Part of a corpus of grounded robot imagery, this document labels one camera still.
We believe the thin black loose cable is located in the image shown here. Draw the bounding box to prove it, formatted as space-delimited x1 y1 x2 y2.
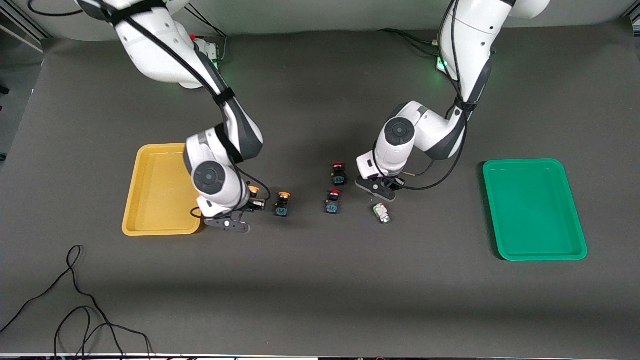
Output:
0 244 154 360

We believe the aluminium frame rail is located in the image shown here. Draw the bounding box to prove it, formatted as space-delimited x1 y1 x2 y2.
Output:
0 7 51 53

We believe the dark grey table mat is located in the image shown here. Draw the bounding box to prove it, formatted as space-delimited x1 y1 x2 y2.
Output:
0 20 640 358

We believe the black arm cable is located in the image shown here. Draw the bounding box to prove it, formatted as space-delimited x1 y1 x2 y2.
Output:
372 0 471 192
75 0 273 221

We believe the black right base cable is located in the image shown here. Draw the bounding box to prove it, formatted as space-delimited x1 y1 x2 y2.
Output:
186 2 229 63

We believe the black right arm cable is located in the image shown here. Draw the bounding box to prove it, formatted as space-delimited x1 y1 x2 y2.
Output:
75 0 273 221

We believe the green plastic tray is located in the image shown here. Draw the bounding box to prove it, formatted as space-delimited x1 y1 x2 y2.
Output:
482 158 588 262

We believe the black left base cable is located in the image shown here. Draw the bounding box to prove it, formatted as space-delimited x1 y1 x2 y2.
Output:
377 28 445 57

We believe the black base cable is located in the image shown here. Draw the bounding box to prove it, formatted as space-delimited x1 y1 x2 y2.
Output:
186 2 229 63
377 28 445 57

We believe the green push button switch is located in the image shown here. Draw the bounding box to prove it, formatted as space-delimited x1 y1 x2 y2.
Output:
372 202 393 225

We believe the yellow plastic tray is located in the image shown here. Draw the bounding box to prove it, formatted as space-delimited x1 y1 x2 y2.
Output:
122 143 204 237

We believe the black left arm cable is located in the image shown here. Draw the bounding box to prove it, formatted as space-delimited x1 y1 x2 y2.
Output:
372 0 471 192

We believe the yellow push button switch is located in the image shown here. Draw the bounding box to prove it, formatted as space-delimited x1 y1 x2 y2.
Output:
274 191 292 218
248 185 266 211

